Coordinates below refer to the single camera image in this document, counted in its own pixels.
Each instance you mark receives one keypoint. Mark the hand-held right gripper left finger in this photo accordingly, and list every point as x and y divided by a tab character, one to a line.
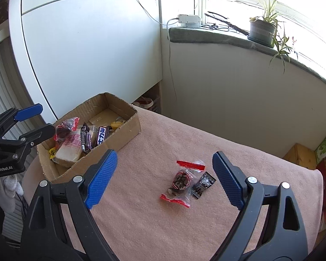
103	179

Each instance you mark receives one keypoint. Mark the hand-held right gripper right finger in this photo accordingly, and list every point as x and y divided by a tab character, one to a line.
228	179

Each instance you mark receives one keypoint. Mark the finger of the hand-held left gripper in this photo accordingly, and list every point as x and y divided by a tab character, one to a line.
40	134
30	111

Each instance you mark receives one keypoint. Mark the yellow black snack packet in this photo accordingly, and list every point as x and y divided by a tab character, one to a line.
52	152

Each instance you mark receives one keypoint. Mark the small black snack packet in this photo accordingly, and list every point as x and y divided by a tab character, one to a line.
203	185

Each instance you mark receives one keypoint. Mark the red dark snack packet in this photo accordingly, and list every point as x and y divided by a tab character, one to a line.
66	126

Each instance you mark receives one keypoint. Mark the sliced bread packet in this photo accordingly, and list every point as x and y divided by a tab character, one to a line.
69	148

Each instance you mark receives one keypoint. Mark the dark chocolate bar silver ends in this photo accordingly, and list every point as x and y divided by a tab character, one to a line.
85	140

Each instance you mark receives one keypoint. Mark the dark chocolate bar white letters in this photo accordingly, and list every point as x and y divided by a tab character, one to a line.
102	136

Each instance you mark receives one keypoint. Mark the cardboard box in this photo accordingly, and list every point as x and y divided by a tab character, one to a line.
119	138

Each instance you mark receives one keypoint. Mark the clear red-ended date packet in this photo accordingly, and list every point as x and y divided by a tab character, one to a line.
182	180

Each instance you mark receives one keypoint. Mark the yellow candy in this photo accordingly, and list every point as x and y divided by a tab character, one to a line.
116	125

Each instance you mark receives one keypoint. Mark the white fluffy cloth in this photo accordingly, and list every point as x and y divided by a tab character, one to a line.
10	190

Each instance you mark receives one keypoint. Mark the white ribbed radiator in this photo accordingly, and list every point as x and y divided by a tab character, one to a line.
0	87

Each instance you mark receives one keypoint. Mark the red white package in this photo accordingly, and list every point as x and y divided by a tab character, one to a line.
144	103

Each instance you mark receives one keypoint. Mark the white plastic basket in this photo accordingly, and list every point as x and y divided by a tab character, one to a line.
156	102

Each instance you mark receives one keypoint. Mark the potted spider plant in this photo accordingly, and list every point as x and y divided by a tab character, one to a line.
260	30

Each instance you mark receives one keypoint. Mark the dark dry branch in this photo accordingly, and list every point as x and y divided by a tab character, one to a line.
225	21

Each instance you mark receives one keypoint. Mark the white power adapter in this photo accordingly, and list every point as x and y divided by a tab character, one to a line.
190	20

